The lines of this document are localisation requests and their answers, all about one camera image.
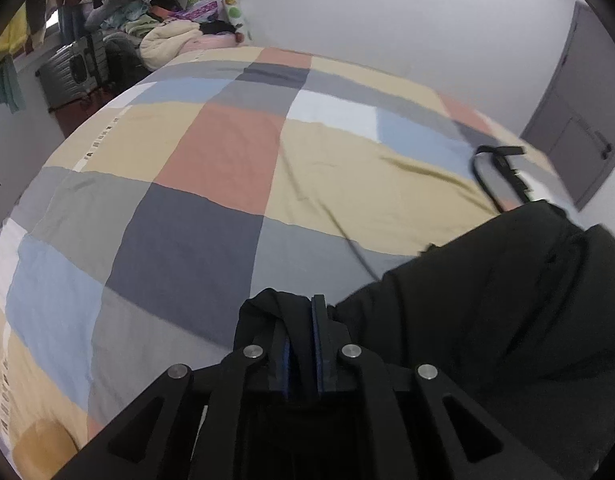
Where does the grey suitcase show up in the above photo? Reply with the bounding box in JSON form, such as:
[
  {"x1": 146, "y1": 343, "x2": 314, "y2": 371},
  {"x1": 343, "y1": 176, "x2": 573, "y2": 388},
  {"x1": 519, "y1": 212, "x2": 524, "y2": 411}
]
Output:
[{"x1": 35, "y1": 32, "x2": 113, "y2": 111}]

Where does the black puffer jacket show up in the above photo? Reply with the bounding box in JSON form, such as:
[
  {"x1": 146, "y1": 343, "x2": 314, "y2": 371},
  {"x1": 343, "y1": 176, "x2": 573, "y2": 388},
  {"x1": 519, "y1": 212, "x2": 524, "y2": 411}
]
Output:
[{"x1": 235, "y1": 200, "x2": 615, "y2": 480}]

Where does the polka dot pillow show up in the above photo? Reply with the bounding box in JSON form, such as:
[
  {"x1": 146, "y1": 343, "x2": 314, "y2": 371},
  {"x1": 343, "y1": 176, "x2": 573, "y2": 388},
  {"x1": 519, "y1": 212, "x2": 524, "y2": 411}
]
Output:
[{"x1": 222, "y1": 0, "x2": 253, "y2": 43}]

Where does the cream fleece blanket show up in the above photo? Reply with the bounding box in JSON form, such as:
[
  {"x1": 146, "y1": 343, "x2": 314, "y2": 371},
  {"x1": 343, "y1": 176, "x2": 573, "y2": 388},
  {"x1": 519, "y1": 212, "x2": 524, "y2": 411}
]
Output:
[{"x1": 139, "y1": 20, "x2": 206, "y2": 72}]

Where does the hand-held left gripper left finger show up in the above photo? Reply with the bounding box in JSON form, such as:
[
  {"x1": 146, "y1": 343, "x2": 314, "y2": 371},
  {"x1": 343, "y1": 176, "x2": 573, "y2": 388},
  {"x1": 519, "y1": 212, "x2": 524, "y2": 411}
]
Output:
[{"x1": 52, "y1": 329, "x2": 291, "y2": 480}]

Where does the pink cloth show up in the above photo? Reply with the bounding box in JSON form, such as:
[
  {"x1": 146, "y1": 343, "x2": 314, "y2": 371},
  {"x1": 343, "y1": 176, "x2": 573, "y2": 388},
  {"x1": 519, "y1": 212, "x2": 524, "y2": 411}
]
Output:
[{"x1": 195, "y1": 34, "x2": 238, "y2": 51}]

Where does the purple package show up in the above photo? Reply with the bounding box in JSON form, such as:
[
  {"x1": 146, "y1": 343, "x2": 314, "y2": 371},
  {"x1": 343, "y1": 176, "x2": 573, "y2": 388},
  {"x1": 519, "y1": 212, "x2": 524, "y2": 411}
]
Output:
[{"x1": 180, "y1": 0, "x2": 222, "y2": 21}]

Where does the black bag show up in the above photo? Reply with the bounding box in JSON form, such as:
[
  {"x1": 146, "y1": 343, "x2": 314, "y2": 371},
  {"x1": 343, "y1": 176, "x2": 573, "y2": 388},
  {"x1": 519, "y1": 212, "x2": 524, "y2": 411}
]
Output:
[{"x1": 105, "y1": 35, "x2": 149, "y2": 86}]

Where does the grey door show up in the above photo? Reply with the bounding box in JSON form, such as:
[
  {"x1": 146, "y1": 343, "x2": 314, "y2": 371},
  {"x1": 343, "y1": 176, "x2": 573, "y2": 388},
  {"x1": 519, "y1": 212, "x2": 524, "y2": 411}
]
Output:
[{"x1": 520, "y1": 1, "x2": 615, "y2": 211}]

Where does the teal garment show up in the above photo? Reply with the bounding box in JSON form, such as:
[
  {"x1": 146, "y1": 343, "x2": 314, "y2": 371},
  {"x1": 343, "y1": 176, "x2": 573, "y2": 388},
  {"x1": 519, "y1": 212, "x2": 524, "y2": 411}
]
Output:
[{"x1": 0, "y1": 55, "x2": 26, "y2": 113}]

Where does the checkered bed sheet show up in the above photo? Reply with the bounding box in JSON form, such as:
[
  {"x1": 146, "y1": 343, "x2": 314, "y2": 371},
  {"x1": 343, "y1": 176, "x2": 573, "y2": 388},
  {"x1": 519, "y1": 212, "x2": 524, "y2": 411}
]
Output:
[{"x1": 0, "y1": 46, "x2": 583, "y2": 480}]

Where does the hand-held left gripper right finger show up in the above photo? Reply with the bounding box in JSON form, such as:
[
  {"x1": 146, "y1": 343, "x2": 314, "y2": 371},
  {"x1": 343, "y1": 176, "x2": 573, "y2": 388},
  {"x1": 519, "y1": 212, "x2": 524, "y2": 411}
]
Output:
[{"x1": 310, "y1": 294, "x2": 568, "y2": 480}]

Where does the pile of clothes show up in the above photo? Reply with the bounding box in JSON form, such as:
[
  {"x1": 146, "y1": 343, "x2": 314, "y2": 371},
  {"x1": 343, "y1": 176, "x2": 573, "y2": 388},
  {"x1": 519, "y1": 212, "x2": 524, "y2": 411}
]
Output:
[{"x1": 85, "y1": 0, "x2": 188, "y2": 36}]

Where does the white and yellow plush pillow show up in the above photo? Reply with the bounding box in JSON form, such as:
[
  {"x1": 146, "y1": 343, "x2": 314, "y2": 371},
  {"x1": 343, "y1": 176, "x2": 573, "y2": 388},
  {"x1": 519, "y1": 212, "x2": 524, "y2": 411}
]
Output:
[{"x1": 10, "y1": 417, "x2": 88, "y2": 480}]

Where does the red suitcase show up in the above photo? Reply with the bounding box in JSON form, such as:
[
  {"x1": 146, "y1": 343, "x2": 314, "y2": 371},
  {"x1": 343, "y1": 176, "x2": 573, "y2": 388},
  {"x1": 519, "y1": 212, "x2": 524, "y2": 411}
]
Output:
[{"x1": 52, "y1": 87, "x2": 119, "y2": 136}]

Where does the yellow fleece jacket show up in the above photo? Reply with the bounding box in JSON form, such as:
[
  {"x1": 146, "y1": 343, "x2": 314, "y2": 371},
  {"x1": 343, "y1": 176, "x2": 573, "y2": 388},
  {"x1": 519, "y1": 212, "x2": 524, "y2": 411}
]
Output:
[{"x1": 0, "y1": 7, "x2": 29, "y2": 58}]

